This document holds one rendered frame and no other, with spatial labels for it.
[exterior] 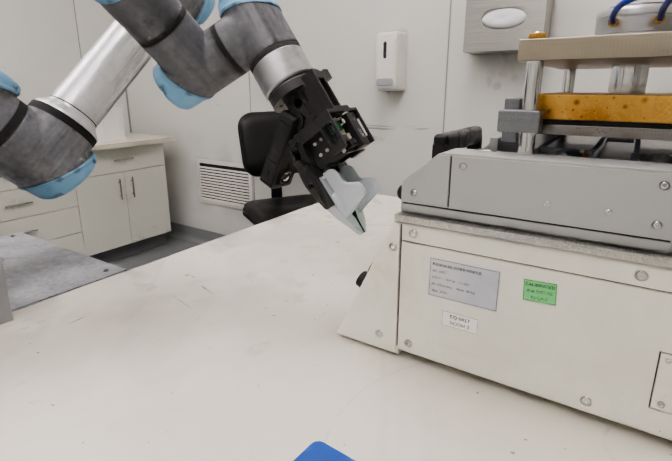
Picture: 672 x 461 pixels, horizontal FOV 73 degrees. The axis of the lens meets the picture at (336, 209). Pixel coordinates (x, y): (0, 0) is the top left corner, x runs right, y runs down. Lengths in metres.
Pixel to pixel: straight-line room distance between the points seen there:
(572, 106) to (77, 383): 0.60
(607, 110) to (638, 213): 0.11
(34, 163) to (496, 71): 1.75
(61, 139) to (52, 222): 2.07
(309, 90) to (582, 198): 0.33
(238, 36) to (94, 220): 2.48
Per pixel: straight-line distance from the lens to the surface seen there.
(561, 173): 0.46
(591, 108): 0.52
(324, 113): 0.56
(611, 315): 0.49
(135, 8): 0.62
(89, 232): 3.04
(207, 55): 0.65
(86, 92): 0.91
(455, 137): 0.60
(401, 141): 2.28
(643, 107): 0.51
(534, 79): 0.49
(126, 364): 0.62
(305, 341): 0.61
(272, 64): 0.61
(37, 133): 0.86
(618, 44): 0.48
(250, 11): 0.65
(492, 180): 0.48
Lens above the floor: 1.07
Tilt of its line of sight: 15 degrees down
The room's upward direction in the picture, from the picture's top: straight up
